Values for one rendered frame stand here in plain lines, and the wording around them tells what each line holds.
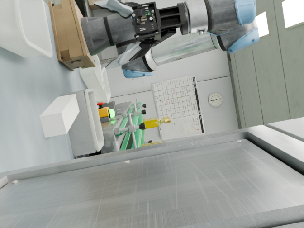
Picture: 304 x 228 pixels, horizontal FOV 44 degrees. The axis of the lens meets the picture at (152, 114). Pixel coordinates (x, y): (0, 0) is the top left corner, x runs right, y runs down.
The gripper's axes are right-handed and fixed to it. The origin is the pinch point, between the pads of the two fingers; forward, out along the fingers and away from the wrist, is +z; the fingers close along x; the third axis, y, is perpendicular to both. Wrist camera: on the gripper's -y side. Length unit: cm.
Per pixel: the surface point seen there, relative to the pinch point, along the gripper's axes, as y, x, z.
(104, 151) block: -63, 31, 13
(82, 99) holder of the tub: -42.4, 10.1, 14.4
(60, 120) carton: -14.4, 16.8, 15.9
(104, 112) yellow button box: -103, 14, 16
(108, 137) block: -63, 25, 11
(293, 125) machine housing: 26.1, 25.8, -30.9
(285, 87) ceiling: -382, 16, -176
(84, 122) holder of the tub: -43.2, 18.1, 15.1
